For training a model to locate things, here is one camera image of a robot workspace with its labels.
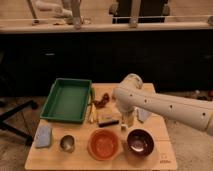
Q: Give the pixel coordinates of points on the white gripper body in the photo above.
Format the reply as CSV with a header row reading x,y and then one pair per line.
x,y
128,119

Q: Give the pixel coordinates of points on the green plastic tray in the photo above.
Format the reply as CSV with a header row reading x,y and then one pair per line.
x,y
67,100

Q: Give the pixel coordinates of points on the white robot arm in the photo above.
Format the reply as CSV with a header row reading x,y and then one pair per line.
x,y
197,114

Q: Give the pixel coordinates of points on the light blue cloth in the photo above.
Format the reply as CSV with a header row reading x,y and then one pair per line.
x,y
143,115

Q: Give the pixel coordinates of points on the dark purple bowl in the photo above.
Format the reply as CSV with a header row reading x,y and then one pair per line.
x,y
140,142

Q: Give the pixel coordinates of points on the orange bowl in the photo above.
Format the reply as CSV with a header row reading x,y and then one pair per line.
x,y
103,144

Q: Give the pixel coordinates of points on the small metal cup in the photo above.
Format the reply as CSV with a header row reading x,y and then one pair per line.
x,y
67,143

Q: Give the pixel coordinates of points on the light blue sponge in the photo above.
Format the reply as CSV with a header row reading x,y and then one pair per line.
x,y
43,136

